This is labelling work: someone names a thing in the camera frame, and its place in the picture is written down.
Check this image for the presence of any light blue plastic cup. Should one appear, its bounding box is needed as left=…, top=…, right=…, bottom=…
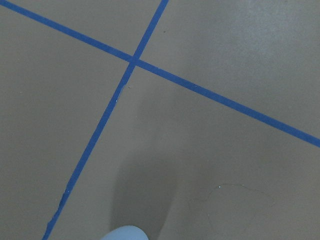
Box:
left=101, top=225, right=149, bottom=240

